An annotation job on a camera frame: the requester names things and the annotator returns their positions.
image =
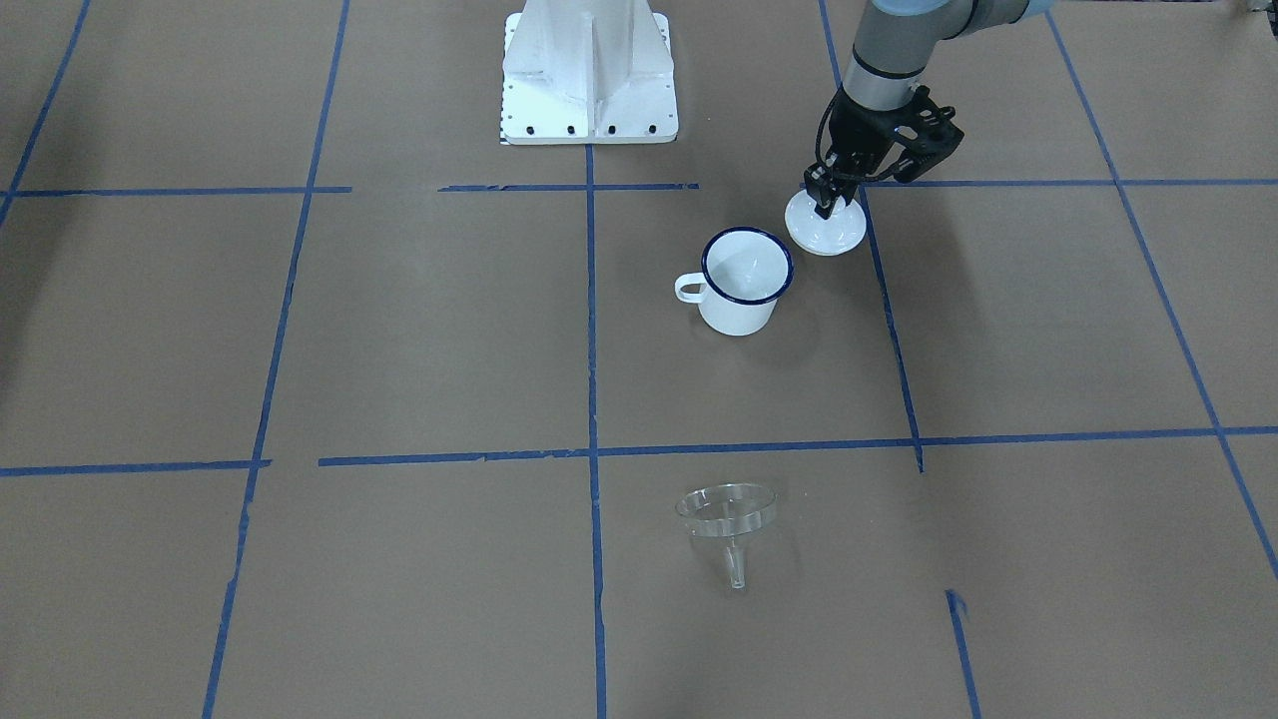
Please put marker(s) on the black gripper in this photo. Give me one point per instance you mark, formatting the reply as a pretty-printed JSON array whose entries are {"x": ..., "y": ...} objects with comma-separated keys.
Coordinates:
[{"x": 861, "y": 130}]

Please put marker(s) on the white enamel cup blue rim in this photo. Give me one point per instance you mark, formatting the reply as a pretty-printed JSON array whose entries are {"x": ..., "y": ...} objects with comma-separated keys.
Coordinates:
[{"x": 743, "y": 273}]

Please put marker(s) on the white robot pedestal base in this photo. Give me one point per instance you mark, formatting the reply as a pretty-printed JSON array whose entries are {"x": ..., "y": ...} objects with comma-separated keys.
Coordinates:
[{"x": 579, "y": 72}]

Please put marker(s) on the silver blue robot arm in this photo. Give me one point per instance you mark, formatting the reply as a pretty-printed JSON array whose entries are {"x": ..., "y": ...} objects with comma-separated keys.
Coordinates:
[{"x": 895, "y": 42}]

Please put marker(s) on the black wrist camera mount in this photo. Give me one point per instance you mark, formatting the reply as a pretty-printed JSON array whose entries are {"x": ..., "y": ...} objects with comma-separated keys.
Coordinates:
[{"x": 926, "y": 133}]

